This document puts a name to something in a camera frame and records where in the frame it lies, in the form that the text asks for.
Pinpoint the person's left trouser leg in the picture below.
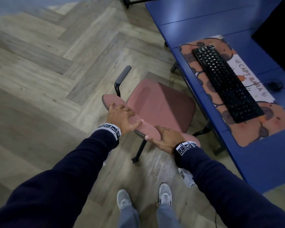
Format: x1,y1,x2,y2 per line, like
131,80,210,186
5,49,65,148
118,205,141,228

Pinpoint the grey left sneaker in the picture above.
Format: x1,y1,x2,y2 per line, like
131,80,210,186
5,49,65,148
117,189,133,212

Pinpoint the blue desk with black legs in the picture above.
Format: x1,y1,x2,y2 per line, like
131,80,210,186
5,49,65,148
145,0,285,194

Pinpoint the person's right trouser leg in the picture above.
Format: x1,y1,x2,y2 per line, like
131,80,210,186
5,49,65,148
156,203,181,228

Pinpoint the marker-printed right wristband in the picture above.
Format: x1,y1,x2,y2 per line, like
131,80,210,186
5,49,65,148
174,141,200,162

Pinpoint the grey right sneaker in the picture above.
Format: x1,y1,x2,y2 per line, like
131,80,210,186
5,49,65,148
158,183,173,207

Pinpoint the black table frame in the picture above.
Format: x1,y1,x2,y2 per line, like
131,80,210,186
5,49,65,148
120,0,167,9

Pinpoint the pink chair with black frame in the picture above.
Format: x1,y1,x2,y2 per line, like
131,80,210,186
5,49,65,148
102,65,212,164

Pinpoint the black keyboard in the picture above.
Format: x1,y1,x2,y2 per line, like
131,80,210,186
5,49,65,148
193,44,265,124

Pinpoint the person's right forearm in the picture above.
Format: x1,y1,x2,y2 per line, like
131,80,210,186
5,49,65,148
174,147,285,228

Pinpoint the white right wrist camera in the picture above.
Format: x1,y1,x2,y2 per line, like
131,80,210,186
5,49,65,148
178,167,195,189

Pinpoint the person's left hand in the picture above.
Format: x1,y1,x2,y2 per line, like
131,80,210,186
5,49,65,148
106,103,144,136

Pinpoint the marker-printed wristband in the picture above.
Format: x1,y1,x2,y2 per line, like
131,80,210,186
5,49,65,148
97,123,122,142
174,141,200,162

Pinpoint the black monitor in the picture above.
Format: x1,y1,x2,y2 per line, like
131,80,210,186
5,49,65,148
251,0,285,73

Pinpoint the marker-printed left wristband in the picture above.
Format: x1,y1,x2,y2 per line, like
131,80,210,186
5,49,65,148
97,123,122,142

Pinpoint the person's right hand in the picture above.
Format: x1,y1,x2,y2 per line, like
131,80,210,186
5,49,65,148
144,125,182,154

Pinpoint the black computer mouse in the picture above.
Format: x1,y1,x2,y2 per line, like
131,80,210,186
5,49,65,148
267,80,284,91

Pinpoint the person's trouser leg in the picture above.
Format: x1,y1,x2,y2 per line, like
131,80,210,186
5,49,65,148
156,203,181,228
118,205,141,228

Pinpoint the person's left forearm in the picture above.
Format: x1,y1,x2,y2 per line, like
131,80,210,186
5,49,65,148
0,129,119,228

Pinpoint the cartoon-printed desk mat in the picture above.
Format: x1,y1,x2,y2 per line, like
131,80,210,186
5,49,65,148
178,35,285,147

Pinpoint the grey sneaker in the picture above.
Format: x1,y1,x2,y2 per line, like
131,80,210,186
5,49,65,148
158,183,173,207
117,189,133,212

